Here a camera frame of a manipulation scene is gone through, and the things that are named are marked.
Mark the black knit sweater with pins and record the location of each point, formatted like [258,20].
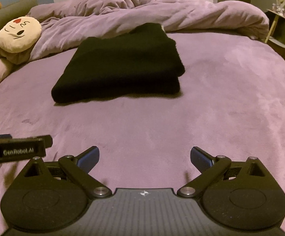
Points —
[142,61]

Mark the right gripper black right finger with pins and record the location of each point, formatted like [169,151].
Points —
[211,168]

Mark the yellow bedside table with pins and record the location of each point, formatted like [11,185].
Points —
[276,35]

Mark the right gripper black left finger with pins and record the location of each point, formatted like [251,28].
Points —
[77,168]

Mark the purple rumpled duvet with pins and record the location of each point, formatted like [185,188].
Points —
[64,25]

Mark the cream round face pillow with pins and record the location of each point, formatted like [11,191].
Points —
[20,34]

